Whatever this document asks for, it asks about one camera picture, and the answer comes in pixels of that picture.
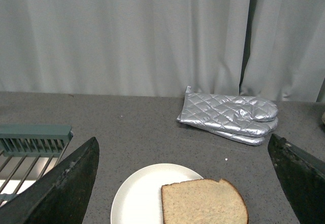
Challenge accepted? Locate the lower silver quilted oven mitt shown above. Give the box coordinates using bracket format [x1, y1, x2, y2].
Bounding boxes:
[209, 117, 278, 146]

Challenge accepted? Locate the slice of brown bread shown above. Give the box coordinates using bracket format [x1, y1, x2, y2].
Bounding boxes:
[160, 179, 249, 223]

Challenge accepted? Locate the green dish drying rack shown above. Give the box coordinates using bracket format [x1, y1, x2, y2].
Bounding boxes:
[1, 124, 73, 205]

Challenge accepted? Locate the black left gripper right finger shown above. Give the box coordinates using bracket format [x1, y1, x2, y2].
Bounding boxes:
[268, 134, 324, 223]

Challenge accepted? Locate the white round plate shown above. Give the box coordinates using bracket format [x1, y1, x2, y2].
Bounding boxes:
[110, 163, 202, 224]

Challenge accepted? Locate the silver quilted oven mitt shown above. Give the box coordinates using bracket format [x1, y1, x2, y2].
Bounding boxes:
[209, 117, 278, 146]
[178, 86, 278, 138]

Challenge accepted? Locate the upper silver quilted oven mitt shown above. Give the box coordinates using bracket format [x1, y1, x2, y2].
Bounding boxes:
[178, 86, 278, 138]

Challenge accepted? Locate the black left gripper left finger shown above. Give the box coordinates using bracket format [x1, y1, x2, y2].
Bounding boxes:
[1, 137, 100, 223]

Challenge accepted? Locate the grey curtain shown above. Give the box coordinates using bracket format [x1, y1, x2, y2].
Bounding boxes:
[1, 0, 324, 102]

